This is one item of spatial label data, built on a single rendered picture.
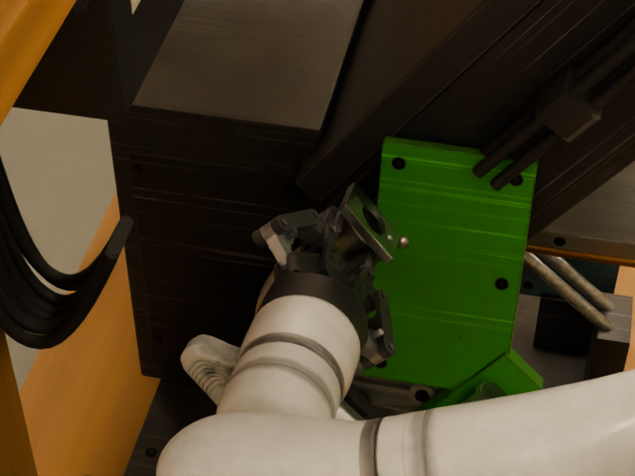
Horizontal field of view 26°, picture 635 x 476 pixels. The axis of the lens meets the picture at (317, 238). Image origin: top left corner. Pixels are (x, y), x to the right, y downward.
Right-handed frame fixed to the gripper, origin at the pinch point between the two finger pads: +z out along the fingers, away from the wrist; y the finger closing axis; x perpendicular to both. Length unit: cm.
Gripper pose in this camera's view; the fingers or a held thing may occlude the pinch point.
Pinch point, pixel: (345, 243)
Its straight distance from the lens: 102.8
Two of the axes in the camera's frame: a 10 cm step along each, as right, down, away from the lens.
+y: -6.3, -7.4, -2.5
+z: 2.1, -4.7, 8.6
